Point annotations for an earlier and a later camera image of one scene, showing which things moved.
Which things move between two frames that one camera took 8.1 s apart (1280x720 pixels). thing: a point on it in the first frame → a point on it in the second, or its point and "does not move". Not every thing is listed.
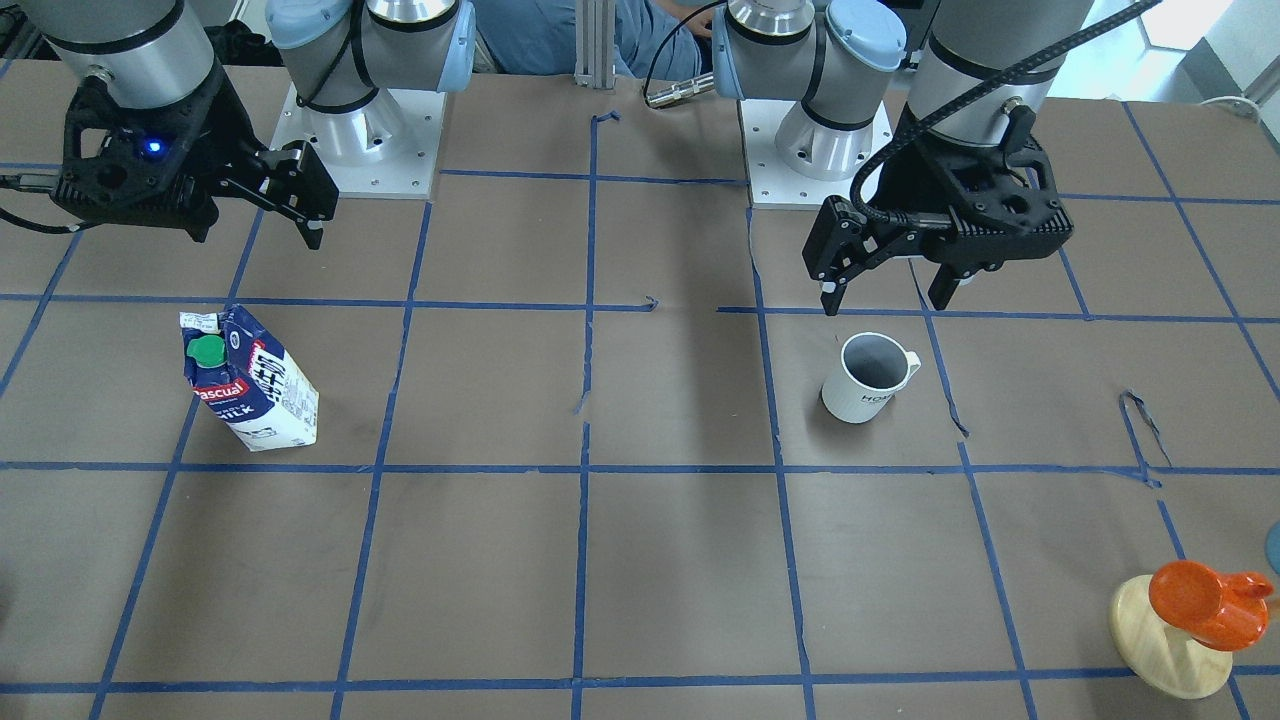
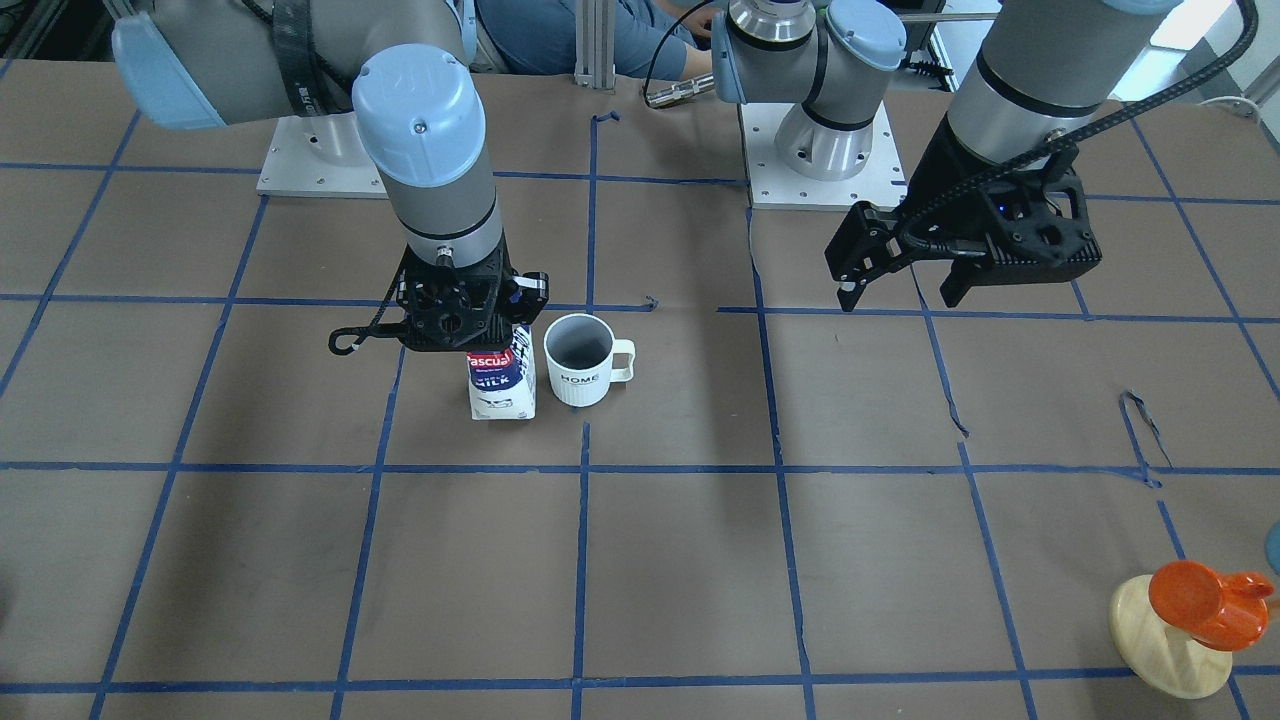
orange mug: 1227,613 does not move
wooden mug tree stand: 1162,655 does not move
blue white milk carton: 247,381 → 502,382
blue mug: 1272,547 does not move
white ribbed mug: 873,368 → 579,350
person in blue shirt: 539,37 does not move
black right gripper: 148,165 → 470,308
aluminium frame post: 595,43 does not move
